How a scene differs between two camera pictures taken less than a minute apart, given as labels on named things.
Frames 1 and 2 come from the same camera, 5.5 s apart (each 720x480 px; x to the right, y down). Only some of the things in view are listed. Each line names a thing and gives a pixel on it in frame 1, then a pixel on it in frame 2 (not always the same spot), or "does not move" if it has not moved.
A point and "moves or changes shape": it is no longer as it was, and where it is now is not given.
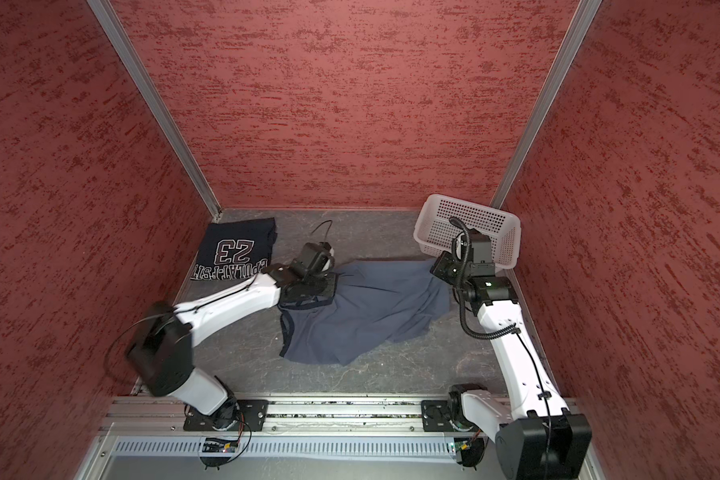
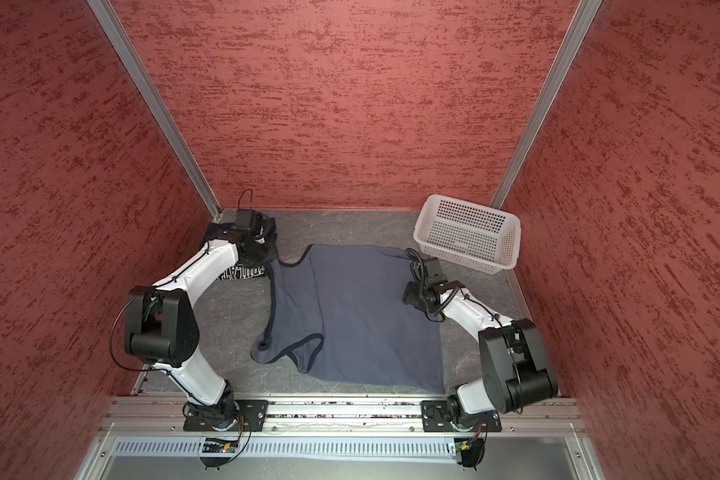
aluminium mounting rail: x=398 y=413 does not move
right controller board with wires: x=472 y=450 does not move
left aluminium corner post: x=130 y=58 does not move
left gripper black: x=331 y=289 -> x=271 y=255
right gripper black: x=441 y=264 -> x=409 y=296
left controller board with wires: x=217 y=445 does not move
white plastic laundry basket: x=434 y=230 does not move
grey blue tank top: x=372 y=300 moves or changes shape
